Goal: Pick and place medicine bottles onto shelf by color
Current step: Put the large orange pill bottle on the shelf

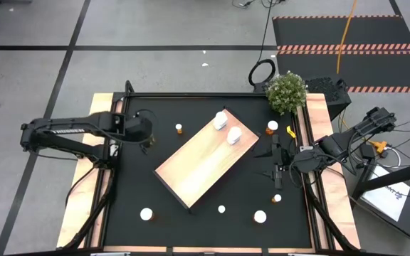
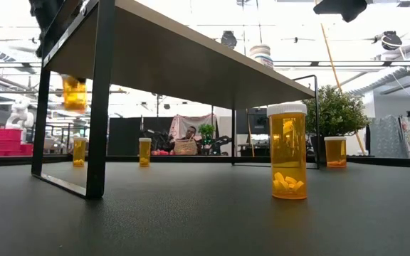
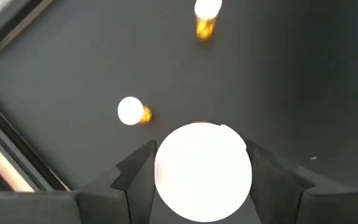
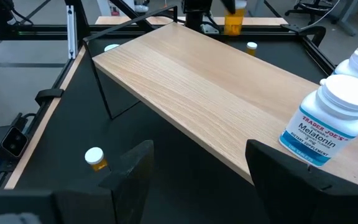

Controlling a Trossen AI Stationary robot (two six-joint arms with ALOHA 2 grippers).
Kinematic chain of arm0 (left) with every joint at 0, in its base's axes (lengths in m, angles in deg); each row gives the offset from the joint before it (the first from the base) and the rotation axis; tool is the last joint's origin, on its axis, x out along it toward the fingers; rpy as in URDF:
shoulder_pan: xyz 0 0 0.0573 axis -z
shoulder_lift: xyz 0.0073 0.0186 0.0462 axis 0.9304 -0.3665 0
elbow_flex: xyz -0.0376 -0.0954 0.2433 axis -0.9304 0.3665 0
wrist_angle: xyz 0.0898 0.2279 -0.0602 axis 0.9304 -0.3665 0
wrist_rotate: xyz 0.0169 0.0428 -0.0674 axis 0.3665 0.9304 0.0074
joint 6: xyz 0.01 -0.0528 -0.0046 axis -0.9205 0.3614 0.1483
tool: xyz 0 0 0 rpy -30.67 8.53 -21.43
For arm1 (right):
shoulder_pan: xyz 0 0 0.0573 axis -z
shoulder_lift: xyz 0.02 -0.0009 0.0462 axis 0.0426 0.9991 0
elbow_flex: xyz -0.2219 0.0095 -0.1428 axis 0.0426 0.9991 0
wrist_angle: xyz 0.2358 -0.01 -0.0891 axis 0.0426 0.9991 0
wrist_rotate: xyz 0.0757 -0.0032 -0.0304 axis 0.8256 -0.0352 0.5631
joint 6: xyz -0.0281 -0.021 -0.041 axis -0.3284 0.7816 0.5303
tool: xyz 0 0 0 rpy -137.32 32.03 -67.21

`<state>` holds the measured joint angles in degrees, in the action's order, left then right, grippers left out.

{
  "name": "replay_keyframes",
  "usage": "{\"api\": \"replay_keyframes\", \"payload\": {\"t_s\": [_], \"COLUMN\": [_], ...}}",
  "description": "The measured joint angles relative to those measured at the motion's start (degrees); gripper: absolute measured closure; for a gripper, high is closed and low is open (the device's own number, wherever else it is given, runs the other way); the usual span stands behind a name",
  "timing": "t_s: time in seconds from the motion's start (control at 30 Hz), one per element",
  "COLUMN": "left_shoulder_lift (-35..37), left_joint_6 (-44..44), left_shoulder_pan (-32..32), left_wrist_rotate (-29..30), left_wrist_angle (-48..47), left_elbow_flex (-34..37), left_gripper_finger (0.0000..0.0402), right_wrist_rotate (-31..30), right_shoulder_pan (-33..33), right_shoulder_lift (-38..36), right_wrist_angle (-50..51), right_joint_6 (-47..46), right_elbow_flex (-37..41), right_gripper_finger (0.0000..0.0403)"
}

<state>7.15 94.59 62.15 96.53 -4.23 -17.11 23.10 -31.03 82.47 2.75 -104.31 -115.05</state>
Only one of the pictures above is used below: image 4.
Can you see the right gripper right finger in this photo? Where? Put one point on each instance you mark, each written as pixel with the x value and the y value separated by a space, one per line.
pixel 306 196

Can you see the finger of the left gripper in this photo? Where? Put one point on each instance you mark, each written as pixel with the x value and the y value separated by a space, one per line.
pixel 229 5

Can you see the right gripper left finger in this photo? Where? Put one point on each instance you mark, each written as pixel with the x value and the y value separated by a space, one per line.
pixel 132 186

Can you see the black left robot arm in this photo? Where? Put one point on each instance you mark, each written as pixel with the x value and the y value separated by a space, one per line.
pixel 194 12

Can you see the black office chair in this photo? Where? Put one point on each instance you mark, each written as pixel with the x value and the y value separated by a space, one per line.
pixel 309 6

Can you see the grey desk leg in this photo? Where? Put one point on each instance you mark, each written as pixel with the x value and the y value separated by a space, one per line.
pixel 348 15

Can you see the silver aluminium extrusion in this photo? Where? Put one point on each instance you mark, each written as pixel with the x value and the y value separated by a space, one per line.
pixel 71 31

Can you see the small black camera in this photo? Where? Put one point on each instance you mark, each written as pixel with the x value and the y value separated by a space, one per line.
pixel 9 143

